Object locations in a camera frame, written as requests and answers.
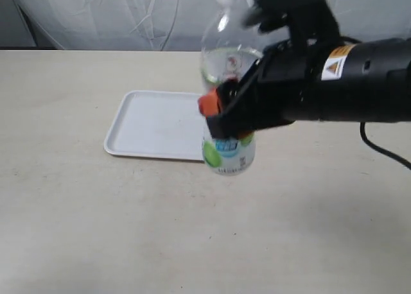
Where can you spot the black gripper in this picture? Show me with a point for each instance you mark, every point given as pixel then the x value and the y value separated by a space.
pixel 277 90

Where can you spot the clear plastic water bottle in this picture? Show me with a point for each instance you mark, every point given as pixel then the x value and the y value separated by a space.
pixel 228 51

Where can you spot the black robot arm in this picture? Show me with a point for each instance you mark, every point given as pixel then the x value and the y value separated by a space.
pixel 363 82

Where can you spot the white plastic tray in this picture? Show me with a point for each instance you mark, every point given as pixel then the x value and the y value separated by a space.
pixel 157 125

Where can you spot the white backdrop curtain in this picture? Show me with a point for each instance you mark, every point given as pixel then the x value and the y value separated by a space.
pixel 168 25

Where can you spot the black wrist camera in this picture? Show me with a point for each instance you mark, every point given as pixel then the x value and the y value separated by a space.
pixel 305 19

